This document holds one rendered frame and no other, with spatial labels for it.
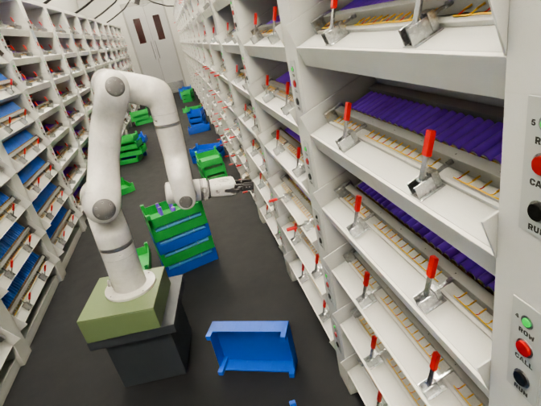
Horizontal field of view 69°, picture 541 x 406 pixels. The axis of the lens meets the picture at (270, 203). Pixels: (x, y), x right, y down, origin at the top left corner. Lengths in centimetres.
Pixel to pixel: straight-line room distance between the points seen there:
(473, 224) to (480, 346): 20
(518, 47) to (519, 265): 20
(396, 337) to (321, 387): 65
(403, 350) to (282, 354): 78
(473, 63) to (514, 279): 22
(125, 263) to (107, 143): 43
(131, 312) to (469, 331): 113
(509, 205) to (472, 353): 27
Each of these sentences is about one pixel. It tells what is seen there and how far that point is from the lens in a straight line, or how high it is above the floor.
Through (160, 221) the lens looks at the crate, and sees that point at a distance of 216.
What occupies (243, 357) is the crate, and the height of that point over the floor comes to 2.
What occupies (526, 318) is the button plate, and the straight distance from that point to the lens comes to 47.
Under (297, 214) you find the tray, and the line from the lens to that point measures 146.
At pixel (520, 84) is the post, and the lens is 39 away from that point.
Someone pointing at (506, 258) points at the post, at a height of 92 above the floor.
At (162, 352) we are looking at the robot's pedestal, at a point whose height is 13.
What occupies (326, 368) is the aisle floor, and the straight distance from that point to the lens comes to 159.
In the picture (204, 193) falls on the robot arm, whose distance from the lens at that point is 151.
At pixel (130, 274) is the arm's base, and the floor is 45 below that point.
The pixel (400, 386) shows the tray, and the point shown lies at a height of 33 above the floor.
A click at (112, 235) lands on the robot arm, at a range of 148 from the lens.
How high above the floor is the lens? 118
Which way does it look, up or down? 24 degrees down
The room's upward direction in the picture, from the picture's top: 12 degrees counter-clockwise
